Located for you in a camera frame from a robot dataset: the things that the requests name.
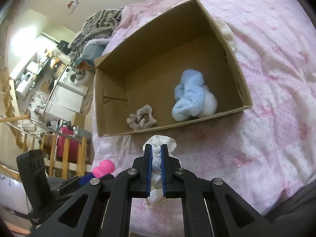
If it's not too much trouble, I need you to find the pink soft toy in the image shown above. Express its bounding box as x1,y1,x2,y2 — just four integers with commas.
92,159,115,178

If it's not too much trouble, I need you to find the white ruffled sock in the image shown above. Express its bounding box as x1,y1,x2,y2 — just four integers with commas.
142,135,177,206

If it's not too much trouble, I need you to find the beige scrunchie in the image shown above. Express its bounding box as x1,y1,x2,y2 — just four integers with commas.
126,104,157,131

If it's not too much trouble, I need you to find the fluffy light blue sock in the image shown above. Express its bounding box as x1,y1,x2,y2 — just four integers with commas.
172,69,211,122

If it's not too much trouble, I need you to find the wooden chair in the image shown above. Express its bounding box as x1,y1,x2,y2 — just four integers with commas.
40,134,92,180

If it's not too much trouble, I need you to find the red suitcase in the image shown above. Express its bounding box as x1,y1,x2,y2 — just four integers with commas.
56,126,85,163

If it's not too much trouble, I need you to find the white kitchen cabinet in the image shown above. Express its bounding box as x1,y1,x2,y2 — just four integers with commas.
42,85,84,122

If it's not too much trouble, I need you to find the pink patterned bed quilt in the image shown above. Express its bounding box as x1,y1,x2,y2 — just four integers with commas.
107,0,315,215

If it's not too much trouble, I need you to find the white washing machine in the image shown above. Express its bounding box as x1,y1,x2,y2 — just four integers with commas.
58,66,92,97

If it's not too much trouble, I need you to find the white fluffy sock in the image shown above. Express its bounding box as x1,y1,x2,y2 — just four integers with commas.
197,89,217,118

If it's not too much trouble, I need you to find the blue fur-trimmed jacket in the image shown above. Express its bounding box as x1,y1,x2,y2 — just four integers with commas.
74,38,110,70

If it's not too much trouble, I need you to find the brown cardboard box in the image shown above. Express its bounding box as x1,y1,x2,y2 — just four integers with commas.
95,0,252,136

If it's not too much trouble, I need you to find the patterned knit sweater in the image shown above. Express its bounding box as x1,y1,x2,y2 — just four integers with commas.
68,9,123,65

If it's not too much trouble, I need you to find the white cloth behind box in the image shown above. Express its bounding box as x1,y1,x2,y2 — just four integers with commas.
213,18,237,52

